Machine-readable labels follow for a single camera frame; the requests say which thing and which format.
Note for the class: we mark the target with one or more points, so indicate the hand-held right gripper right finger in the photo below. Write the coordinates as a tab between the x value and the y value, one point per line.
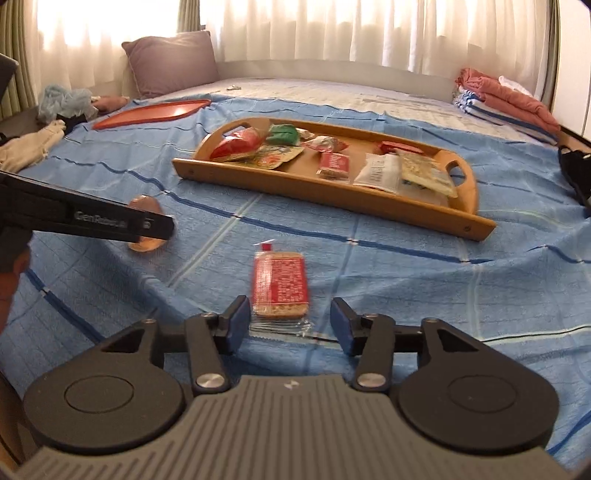
344	325

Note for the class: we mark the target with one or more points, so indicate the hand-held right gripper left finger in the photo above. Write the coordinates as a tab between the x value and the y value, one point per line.
240	323

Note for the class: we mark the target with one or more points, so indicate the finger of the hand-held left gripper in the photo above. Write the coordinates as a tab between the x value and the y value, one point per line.
154	226

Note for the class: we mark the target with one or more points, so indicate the red cracker packet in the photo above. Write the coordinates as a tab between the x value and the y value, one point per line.
333	165
279	281

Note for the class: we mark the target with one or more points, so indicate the red snack bag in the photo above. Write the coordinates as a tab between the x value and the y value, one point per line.
235	145

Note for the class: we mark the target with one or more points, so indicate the wooden tray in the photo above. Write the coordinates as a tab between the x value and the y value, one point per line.
323	194

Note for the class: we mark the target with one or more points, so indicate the yellow snack pouch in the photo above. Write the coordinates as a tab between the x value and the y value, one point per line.
272	157

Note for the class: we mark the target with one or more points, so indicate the white printed snack packet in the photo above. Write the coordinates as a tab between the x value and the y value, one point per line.
381	173

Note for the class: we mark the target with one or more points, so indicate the green snack packet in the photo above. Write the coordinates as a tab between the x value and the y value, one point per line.
282	134

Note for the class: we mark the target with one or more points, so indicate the beige gold snack packet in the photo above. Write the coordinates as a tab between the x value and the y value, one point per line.
425	175

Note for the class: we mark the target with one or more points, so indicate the white gold-dotted snack packet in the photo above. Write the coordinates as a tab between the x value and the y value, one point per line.
307	134

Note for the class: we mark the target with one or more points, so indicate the small pink red packet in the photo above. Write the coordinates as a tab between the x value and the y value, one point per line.
325	144

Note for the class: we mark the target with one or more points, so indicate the red foil snack packet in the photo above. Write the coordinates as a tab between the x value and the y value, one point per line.
397	146

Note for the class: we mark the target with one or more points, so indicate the person's left forearm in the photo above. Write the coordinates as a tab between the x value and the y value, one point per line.
11	295

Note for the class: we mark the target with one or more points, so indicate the beige crumpled cloth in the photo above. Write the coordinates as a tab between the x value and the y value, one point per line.
32	143

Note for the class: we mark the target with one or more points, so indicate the blue checked bedsheet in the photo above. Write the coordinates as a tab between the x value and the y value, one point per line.
415	286

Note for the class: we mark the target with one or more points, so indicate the pale blue crumpled cloth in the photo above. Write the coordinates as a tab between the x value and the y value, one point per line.
64	101

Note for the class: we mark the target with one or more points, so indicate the orange plastic tray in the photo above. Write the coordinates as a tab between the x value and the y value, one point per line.
152	113

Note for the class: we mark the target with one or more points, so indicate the pink brown cloth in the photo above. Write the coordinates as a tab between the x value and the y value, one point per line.
113	102

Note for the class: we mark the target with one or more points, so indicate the green curtain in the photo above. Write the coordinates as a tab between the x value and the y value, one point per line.
18	69
550	46
187	16

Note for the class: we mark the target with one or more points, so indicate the dark grey panel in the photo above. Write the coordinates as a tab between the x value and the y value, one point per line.
7	74

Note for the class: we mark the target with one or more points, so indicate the purple pillow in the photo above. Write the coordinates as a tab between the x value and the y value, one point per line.
171	62

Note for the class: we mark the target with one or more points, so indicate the folded blue striped towel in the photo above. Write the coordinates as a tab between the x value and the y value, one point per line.
475	108

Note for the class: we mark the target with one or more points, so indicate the white sheer curtain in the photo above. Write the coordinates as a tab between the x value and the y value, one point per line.
323	27

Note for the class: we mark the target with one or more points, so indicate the black cap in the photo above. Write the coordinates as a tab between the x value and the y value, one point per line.
572	166

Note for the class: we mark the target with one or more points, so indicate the folded blankets stack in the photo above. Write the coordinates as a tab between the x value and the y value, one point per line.
508	99

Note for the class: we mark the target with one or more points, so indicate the small white cloth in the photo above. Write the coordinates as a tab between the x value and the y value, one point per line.
512	84

